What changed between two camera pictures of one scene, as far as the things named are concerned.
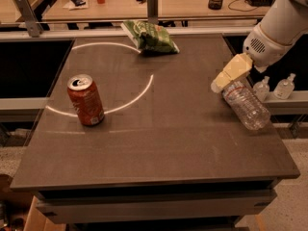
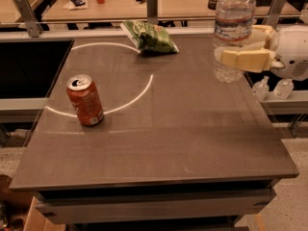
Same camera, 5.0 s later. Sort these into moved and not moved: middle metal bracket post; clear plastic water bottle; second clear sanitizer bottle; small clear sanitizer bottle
Moved: clear plastic water bottle
Not moved: middle metal bracket post; second clear sanitizer bottle; small clear sanitizer bottle
